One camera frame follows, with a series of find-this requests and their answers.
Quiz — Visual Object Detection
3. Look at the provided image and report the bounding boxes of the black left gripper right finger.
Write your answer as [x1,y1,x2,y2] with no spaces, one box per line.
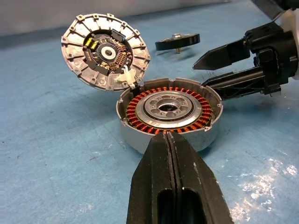
[168,132,234,224]

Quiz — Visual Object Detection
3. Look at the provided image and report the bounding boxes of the silver motor housing copper windings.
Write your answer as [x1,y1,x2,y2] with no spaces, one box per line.
[116,77,224,154]

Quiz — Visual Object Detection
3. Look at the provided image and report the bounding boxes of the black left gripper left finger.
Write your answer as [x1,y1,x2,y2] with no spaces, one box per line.
[126,132,178,224]

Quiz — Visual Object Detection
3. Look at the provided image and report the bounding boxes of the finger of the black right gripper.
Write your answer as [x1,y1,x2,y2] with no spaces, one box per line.
[192,38,251,70]
[200,65,267,102]

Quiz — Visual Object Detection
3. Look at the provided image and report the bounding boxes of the blue plastic table cover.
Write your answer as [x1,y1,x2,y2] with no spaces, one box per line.
[0,0,299,224]

